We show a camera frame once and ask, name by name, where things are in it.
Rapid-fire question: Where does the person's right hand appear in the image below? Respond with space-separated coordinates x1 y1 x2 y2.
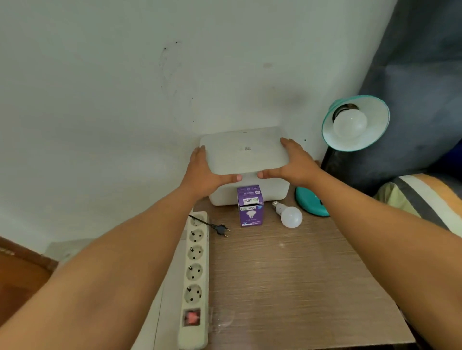
257 138 322 189

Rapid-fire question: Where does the person's left hand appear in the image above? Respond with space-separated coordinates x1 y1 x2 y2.
182 145 242 197

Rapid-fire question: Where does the white plastic box lid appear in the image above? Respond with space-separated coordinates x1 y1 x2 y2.
199 126 291 176

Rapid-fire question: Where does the person's right forearm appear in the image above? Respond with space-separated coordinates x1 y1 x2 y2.
307 166 462 350

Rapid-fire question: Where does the person's left forearm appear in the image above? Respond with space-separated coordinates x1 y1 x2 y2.
0 183 211 350

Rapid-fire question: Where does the white plastic storage box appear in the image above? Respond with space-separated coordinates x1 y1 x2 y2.
209 172 291 207

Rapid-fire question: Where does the purple light bulb carton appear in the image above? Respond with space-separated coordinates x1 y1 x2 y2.
237 185 265 228

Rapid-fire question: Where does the white loose light bulb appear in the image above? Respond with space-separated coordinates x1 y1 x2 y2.
272 201 303 229

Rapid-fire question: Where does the white bulb in lamp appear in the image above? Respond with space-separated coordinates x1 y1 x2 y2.
333 108 368 138

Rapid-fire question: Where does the white power strip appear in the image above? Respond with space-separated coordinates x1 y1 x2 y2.
178 212 210 350

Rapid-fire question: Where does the teal desk lamp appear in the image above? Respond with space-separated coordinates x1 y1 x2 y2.
295 95 391 217

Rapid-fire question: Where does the clear plastic wrapper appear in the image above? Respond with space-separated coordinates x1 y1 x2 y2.
208 306 237 334

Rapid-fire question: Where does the striped yellow grey pillow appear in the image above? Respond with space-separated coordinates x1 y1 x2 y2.
373 173 462 237

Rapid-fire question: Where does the dark grey fabric headboard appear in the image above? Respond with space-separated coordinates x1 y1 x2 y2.
325 0 462 197

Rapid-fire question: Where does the dark blue cloth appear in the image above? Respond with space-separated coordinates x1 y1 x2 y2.
429 139 462 174

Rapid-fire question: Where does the black plug with cable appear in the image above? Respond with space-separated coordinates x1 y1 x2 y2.
188 215 230 238

